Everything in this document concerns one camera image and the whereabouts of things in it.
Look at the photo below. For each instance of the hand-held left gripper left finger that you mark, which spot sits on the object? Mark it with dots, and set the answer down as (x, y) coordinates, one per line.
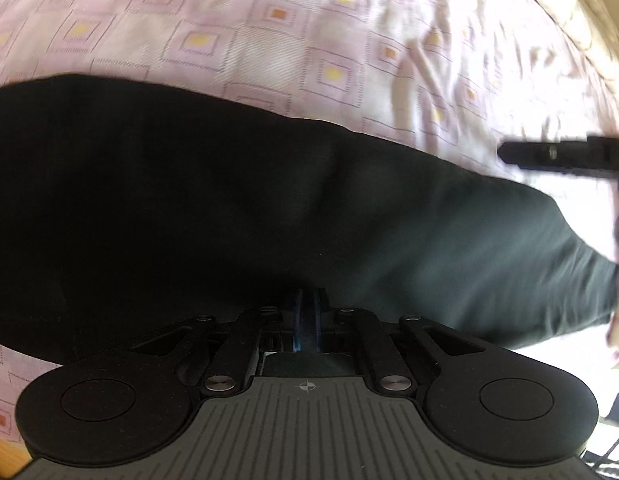
(298, 317)

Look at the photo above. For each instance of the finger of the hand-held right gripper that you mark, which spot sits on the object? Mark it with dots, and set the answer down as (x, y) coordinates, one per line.
(554, 156)

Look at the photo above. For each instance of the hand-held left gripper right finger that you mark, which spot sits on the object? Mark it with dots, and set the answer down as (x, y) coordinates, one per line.
(315, 317)

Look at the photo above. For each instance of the black pants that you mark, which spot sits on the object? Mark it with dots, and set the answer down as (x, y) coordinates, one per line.
(199, 200)

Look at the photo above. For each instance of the beige quilted blanket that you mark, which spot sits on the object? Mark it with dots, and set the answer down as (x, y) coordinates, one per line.
(597, 25)

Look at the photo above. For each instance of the pink patterned bed sheet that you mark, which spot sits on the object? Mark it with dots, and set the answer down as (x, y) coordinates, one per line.
(299, 30)

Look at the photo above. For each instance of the black metal frame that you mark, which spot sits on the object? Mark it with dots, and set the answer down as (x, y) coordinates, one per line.
(612, 442)

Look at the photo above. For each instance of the wooden bed frame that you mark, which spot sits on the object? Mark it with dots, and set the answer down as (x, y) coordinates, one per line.
(7, 457)

